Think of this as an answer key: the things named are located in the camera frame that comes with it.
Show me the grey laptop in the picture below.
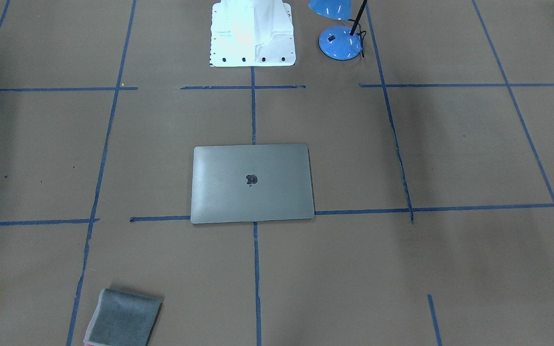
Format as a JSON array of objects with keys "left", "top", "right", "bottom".
[{"left": 190, "top": 144, "right": 316, "bottom": 225}]

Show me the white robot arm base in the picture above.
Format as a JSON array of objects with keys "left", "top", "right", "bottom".
[{"left": 209, "top": 0, "right": 296, "bottom": 67}]

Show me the blue desk lamp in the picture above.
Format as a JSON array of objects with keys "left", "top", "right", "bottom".
[{"left": 308, "top": 0, "right": 368, "bottom": 61}]

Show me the grey folded cloth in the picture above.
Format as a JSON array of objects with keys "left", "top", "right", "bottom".
[{"left": 83, "top": 288, "right": 163, "bottom": 346}]

